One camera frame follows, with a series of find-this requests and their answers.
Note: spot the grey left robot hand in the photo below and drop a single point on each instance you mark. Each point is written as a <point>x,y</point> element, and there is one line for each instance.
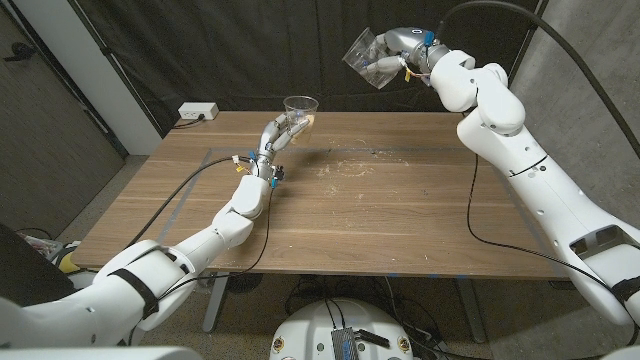
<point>270,145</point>

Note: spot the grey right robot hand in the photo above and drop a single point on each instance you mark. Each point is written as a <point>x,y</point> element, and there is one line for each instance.
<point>407,47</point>

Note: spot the brown sugar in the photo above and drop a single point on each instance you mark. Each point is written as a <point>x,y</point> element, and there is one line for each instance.
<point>306,131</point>

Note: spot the clear plastic cup holding sugar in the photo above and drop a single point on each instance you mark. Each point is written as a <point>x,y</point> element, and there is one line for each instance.
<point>367,55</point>

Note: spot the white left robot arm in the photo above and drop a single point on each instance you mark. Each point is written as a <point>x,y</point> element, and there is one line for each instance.
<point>200,250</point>

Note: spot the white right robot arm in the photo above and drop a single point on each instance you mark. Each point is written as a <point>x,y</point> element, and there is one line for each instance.
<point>525,165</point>

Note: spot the white power strip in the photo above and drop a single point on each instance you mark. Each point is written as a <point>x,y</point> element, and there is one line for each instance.
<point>198,110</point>

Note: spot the black backdrop curtain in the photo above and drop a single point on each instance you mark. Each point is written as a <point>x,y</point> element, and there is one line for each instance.
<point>250,50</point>

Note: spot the black backdrop stand pole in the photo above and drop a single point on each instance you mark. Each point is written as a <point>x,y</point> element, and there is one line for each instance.
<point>115,65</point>
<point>522,52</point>

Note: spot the round black fan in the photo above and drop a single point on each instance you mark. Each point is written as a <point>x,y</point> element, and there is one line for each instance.
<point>245,285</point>

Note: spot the grey table leg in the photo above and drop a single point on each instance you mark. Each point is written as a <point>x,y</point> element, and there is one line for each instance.
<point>216,312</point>
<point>472,315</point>

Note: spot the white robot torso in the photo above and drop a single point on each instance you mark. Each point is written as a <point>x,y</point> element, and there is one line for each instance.
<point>310,330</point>

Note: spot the grey ribbed adapter box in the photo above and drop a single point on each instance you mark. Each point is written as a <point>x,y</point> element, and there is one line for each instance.
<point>345,345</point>

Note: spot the black connector block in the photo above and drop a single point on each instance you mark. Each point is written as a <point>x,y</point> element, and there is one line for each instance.
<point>372,338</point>

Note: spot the yellow item on floor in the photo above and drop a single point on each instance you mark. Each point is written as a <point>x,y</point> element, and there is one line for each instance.
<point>65,264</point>

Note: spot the patterned cloth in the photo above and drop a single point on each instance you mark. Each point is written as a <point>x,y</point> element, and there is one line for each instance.
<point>40,245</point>

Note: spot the white robot head cover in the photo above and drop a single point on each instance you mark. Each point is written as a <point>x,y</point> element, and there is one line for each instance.
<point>100,354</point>

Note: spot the dark chair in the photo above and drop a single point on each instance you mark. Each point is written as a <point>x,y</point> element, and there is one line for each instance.
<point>22,277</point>

